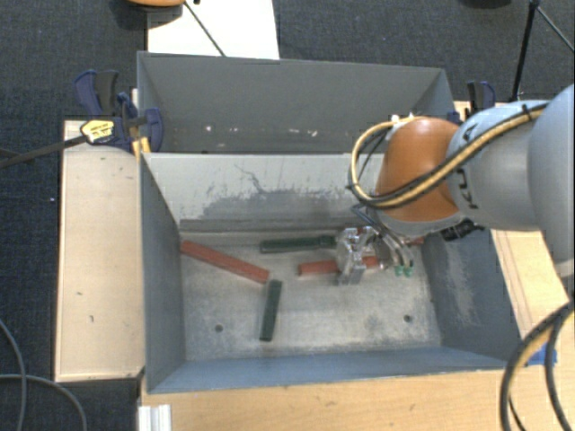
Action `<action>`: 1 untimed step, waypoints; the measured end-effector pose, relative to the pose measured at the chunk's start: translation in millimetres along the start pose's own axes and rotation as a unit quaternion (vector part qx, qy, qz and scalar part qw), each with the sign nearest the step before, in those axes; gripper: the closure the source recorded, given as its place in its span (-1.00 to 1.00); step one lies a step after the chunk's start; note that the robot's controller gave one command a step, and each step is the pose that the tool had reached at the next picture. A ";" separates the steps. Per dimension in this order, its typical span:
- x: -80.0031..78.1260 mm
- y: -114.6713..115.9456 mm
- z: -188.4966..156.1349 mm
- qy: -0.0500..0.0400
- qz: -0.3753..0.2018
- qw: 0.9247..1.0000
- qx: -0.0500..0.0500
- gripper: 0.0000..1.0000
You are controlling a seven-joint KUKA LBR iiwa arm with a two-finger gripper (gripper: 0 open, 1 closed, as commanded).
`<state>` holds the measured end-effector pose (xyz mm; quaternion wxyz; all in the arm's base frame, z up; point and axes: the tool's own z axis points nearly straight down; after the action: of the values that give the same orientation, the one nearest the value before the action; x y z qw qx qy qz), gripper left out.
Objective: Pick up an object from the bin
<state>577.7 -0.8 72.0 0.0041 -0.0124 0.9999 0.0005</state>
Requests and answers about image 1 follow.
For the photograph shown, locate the dark green flat block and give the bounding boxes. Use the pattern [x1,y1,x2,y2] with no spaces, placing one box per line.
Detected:
[258,279,284,343]
[259,235,338,255]

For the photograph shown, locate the pale wood flat board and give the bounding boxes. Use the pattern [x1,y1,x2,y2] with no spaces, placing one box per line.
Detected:
[53,119,147,383]

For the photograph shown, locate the red-brown block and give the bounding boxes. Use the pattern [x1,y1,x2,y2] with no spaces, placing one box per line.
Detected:
[179,239,271,285]
[296,256,381,278]

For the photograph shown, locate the grey metal bin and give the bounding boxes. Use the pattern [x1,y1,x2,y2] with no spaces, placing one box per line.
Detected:
[136,50,525,395]

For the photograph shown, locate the black cylinder on white bracket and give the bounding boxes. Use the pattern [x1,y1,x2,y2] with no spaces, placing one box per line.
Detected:
[439,219,486,242]

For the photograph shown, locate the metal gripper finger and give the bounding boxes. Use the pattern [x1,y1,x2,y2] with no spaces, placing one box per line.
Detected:
[335,260,367,287]
[336,227,367,264]

